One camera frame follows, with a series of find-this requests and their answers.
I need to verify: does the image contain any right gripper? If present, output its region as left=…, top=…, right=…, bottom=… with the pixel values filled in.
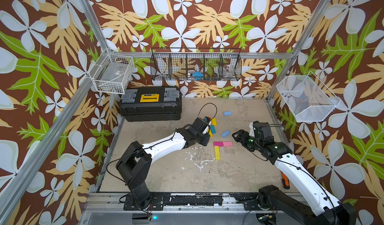
left=231, top=128, right=263, bottom=153

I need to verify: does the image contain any pink block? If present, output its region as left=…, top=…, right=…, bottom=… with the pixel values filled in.
left=223, top=142, right=233, bottom=147

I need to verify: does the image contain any magenta block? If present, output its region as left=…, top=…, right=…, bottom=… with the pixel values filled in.
left=214, top=142, right=224, bottom=147

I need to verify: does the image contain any long yellow block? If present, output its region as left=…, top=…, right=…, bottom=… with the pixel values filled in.
left=214, top=146, right=221, bottom=161

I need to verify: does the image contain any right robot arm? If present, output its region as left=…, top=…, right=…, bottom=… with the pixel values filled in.
left=232, top=121, right=357, bottom=225

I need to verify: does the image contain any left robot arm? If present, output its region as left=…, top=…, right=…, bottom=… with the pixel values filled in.
left=116, top=117, right=211, bottom=210

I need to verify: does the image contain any teal block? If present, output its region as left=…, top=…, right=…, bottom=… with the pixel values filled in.
left=211, top=125, right=216, bottom=134

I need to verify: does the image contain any light blue block near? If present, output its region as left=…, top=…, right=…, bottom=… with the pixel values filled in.
left=221, top=130, right=231, bottom=138

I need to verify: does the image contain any light blue block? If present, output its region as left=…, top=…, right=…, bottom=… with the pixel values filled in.
left=221, top=130, right=231, bottom=138
left=223, top=111, right=233, bottom=117

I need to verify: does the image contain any light blue block far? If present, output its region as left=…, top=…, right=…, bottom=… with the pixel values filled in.
left=223, top=111, right=233, bottom=117

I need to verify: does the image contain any blue object in basket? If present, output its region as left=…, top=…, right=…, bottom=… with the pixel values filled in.
left=193, top=72, right=204, bottom=81

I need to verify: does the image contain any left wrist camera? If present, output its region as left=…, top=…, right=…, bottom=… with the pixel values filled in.
left=203, top=118, right=212, bottom=135

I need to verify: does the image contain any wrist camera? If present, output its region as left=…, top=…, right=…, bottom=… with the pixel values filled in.
left=249, top=123, right=255, bottom=137
left=203, top=118, right=212, bottom=135

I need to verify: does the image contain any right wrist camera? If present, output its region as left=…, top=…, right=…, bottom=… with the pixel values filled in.
left=249, top=123, right=255, bottom=137

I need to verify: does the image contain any black toolbox yellow handle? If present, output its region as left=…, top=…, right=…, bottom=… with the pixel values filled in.
left=119, top=87, right=182, bottom=122

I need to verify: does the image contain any orange handled tool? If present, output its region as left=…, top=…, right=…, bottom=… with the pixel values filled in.
left=282, top=173, right=290, bottom=190

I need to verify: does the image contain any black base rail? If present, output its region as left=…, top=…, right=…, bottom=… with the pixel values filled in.
left=119, top=192, right=276, bottom=213

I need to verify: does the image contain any black wire basket rear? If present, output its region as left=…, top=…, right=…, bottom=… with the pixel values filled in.
left=149, top=48, right=242, bottom=81

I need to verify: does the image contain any white wire basket right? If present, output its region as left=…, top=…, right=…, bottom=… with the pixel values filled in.
left=277, top=72, right=341, bottom=123

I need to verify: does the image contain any white wire basket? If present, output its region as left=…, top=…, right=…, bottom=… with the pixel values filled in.
left=277, top=72, right=341, bottom=123
left=90, top=50, right=135, bottom=95

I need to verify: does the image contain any white wire basket left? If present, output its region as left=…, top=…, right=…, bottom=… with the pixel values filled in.
left=90, top=50, right=135, bottom=95

